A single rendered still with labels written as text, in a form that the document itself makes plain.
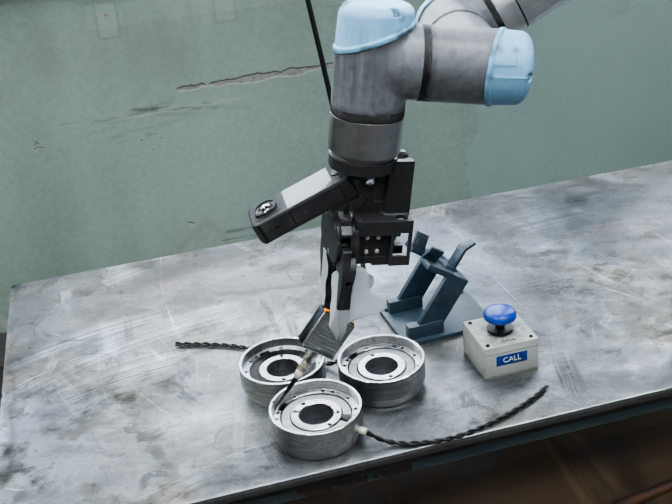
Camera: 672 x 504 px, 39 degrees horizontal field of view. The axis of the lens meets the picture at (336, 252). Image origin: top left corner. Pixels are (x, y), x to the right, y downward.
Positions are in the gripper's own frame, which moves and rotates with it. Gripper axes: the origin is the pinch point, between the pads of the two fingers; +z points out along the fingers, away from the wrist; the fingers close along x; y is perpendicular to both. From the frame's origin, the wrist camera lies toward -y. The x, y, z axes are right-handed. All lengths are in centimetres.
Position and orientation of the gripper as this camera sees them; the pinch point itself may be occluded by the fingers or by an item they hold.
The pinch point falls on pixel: (330, 323)
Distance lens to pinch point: 107.0
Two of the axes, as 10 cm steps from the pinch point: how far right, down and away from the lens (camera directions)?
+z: -0.7, 9.0, 4.3
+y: 9.7, -0.4, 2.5
